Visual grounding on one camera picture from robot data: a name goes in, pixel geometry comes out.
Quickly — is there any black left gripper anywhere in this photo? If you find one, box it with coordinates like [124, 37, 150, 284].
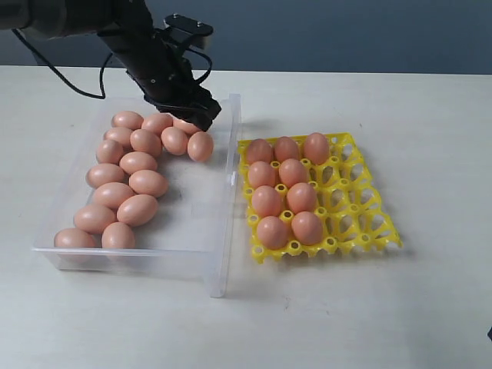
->
[98, 26, 221, 131]

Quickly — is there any brown egg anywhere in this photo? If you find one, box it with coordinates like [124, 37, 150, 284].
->
[247, 161, 276, 189]
[291, 211, 323, 246]
[245, 138, 274, 165]
[274, 136, 300, 163]
[85, 163, 126, 188]
[104, 127, 133, 150]
[161, 127, 188, 155]
[188, 131, 214, 162]
[130, 129, 162, 158]
[173, 117, 201, 135]
[128, 170, 168, 198]
[91, 182, 135, 210]
[251, 185, 282, 218]
[74, 204, 116, 234]
[54, 228, 96, 264]
[119, 151, 158, 175]
[95, 139, 124, 165]
[116, 194, 158, 227]
[278, 158, 308, 188]
[303, 132, 330, 165]
[111, 111, 144, 131]
[286, 183, 317, 214]
[141, 112, 173, 137]
[101, 222, 136, 262]
[256, 216, 288, 250]

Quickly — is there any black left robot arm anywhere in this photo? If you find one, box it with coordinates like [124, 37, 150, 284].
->
[1, 1, 221, 131]

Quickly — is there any clear plastic bin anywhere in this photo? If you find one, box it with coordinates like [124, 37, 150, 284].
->
[33, 94, 241, 298]

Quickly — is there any yellow plastic egg tray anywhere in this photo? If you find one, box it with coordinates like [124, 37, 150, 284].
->
[246, 132, 403, 264]

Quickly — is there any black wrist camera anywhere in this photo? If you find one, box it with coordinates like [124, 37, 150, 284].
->
[164, 13, 214, 50]

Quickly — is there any black cable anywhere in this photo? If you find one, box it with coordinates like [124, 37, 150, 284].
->
[11, 28, 115, 100]

